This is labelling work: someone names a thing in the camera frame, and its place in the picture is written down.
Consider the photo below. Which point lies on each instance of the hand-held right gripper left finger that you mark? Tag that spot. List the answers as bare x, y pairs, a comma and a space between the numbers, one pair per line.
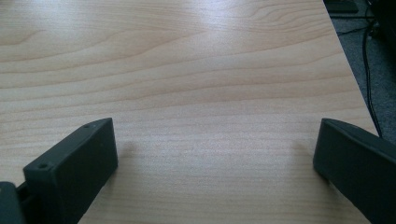
68, 174

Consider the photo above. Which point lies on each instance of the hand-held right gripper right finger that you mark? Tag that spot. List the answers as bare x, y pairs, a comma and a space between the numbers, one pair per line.
358, 168

